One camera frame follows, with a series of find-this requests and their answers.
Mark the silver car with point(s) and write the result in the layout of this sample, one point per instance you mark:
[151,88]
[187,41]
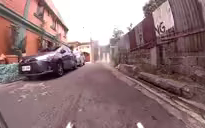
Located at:
[79,59]

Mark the pale building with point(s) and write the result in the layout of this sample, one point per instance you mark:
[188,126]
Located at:
[83,48]

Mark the grey asphalt road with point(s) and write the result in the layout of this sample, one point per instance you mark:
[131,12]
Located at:
[96,96]

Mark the tree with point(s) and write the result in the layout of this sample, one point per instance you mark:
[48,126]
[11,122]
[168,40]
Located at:
[117,33]
[151,6]

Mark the dark grey car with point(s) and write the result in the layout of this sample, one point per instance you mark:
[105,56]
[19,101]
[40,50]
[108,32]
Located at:
[46,63]

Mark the concrete kerb strip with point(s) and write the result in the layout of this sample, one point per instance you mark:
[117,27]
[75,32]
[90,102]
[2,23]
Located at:
[156,81]

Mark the robot's own part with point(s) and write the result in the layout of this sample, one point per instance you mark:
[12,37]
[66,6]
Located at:
[139,125]
[69,125]

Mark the clay planter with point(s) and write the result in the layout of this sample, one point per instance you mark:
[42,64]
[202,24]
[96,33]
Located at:
[12,59]

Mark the green mesh heap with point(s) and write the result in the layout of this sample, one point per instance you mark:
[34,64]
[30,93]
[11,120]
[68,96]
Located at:
[3,73]

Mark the orange building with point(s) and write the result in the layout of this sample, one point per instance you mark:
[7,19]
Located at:
[3,33]

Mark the pale gate wall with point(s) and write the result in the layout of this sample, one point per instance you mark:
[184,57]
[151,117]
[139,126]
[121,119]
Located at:
[103,53]

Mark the stone wall with metal fence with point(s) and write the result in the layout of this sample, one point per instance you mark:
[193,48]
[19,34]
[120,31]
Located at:
[176,56]

